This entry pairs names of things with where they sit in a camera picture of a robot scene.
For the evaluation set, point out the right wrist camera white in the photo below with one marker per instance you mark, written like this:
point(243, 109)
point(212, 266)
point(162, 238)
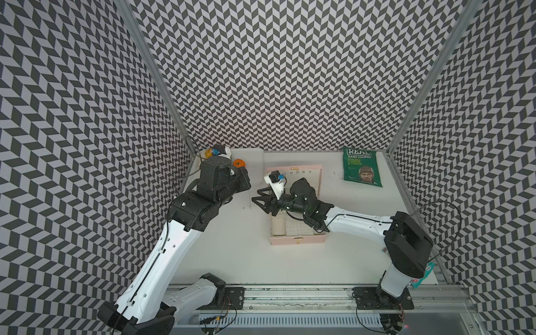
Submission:
point(277, 181)

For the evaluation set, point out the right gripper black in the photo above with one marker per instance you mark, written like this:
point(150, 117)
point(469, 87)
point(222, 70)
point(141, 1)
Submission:
point(271, 203)

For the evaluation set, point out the right corner metal post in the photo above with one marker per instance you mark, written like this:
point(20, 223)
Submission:
point(448, 49)

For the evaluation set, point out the corner metal post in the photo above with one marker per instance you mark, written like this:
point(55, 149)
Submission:
point(448, 49)
point(132, 26)

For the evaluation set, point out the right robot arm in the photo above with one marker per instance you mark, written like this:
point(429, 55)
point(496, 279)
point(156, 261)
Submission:
point(408, 245)

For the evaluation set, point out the white cutting board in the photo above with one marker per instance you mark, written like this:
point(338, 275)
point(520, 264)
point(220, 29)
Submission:
point(252, 157)

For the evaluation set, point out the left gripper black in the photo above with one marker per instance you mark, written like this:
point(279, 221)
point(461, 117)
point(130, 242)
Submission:
point(240, 174)

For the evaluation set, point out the small orange fruit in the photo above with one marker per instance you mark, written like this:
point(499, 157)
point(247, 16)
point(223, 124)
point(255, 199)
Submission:
point(239, 163)

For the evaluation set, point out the teal snack packet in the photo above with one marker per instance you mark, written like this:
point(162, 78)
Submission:
point(416, 282)

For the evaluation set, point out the pink jewelry box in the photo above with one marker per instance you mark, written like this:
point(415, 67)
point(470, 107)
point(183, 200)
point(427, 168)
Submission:
point(286, 230)

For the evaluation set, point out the green crisps bag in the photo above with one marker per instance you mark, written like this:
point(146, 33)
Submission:
point(361, 166)

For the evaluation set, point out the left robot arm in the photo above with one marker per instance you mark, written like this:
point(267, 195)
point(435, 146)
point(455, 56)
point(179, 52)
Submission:
point(143, 308)

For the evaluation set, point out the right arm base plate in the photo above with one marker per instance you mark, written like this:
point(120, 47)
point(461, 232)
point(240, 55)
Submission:
point(369, 298)

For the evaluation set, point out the aluminium front rail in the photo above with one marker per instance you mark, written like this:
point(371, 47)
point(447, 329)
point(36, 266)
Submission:
point(301, 299)

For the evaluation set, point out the left corner metal post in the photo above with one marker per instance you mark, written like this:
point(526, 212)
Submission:
point(132, 26)

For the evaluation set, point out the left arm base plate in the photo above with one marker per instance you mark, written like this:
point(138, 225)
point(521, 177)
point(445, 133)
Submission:
point(230, 296)

